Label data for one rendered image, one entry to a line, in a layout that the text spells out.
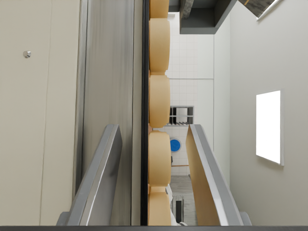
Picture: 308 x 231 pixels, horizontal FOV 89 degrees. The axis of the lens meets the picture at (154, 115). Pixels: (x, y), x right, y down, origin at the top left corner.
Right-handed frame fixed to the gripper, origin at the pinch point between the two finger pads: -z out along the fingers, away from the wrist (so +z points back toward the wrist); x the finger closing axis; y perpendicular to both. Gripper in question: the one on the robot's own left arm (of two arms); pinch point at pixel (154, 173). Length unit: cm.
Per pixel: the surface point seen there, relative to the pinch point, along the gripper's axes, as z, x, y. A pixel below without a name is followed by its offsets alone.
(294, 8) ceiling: -279, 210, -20
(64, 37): -11.8, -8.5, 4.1
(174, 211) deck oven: -119, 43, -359
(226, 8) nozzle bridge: -61, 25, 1
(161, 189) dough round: -4.3, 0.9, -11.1
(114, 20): -14.0, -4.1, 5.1
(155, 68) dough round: -10.3, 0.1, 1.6
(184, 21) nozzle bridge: -71, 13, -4
